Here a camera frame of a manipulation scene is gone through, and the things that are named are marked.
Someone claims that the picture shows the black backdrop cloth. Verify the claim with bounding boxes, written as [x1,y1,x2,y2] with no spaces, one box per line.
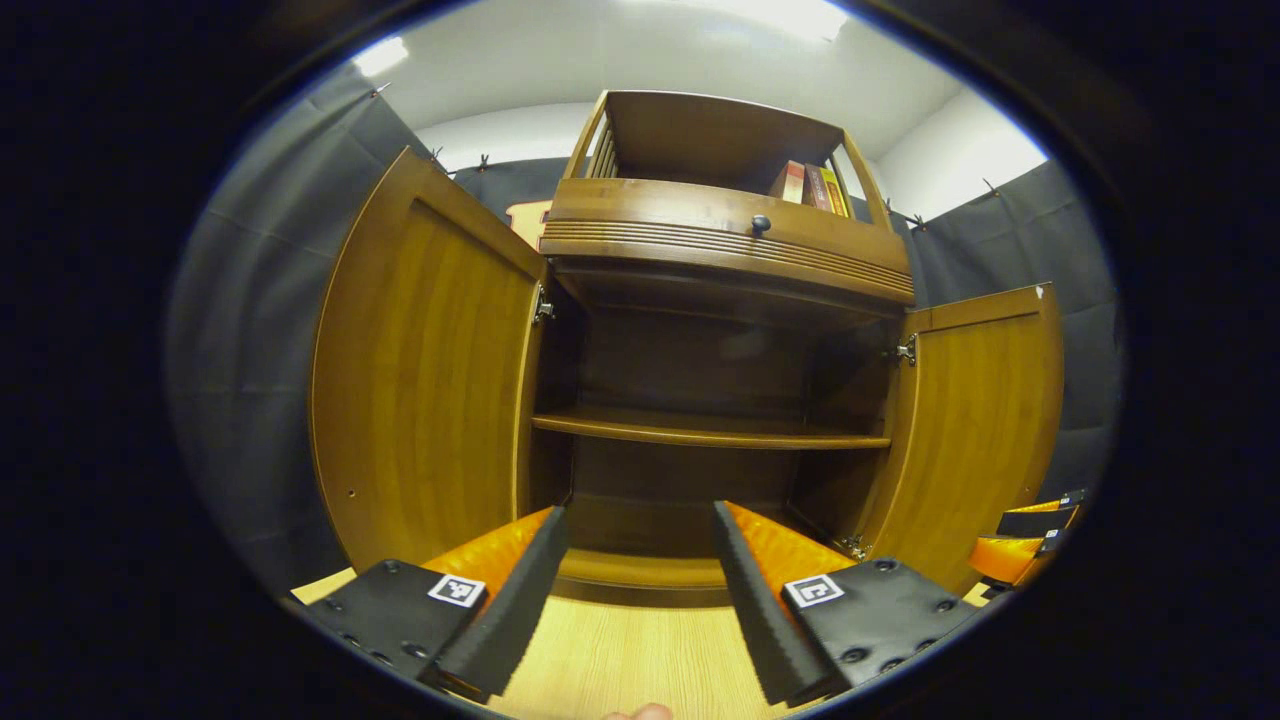
[168,65,1121,591]

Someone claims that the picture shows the ceiling light panel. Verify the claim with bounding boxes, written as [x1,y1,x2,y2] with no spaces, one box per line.
[352,37,411,78]

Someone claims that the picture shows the wooden shoe cabinet door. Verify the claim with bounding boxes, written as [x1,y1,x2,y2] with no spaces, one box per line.
[310,147,551,573]
[850,283,1064,596]

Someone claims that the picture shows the wooden inner shelf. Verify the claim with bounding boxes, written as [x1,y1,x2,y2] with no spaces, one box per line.
[532,405,893,451]

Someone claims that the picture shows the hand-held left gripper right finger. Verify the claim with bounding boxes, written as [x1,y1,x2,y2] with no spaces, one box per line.
[712,500,981,706]

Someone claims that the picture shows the wooden drawer with black knob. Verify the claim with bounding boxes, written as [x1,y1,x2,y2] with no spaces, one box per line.
[540,178,916,306]

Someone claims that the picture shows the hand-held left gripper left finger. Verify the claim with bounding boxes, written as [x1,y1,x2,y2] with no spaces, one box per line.
[300,505,571,701]

